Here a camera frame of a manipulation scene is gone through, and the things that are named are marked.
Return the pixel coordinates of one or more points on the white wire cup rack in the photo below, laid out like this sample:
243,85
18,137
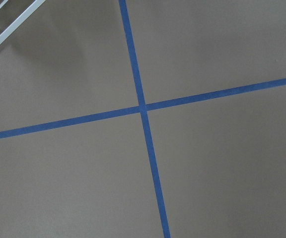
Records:
20,19

